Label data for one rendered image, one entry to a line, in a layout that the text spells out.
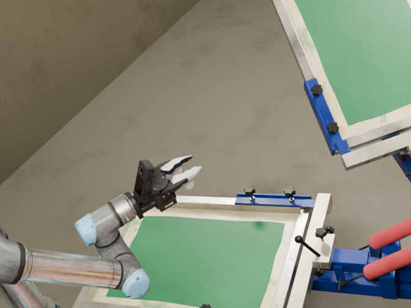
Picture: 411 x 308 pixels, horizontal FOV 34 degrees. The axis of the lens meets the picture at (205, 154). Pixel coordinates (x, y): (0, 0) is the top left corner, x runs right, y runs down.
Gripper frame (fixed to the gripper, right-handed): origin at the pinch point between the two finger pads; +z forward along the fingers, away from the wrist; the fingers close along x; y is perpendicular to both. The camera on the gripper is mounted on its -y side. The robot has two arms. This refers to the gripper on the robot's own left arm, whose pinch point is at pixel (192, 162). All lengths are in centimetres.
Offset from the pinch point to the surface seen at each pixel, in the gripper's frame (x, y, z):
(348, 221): -64, 177, 95
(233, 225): -30, 77, 17
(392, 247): 24, 60, 49
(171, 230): -46, 79, -3
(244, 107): -198, 196, 111
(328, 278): 13, 74, 30
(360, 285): 22, 73, 36
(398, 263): 34, 50, 42
